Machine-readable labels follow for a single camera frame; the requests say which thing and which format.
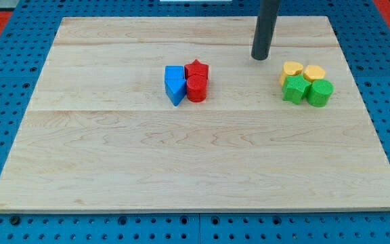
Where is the yellow hexagon block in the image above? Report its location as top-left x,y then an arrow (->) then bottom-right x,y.
303,65 -> 326,83

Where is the red cylinder block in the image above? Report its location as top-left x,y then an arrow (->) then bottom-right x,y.
186,75 -> 207,102

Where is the blue triangle block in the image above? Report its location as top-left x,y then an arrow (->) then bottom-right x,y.
165,79 -> 186,106

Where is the red star block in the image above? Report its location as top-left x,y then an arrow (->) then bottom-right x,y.
184,60 -> 209,79

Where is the blue cube block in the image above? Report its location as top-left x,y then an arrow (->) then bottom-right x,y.
165,65 -> 185,79

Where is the light wooden board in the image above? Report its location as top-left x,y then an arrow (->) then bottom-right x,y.
0,16 -> 390,214

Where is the green star block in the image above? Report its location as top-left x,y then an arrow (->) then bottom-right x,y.
282,75 -> 311,104

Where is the yellow heart block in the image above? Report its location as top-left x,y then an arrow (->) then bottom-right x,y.
279,61 -> 303,85

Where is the green cylinder block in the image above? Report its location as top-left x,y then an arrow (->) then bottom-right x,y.
307,79 -> 334,107

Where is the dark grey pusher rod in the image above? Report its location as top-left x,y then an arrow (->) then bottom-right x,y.
251,0 -> 280,60

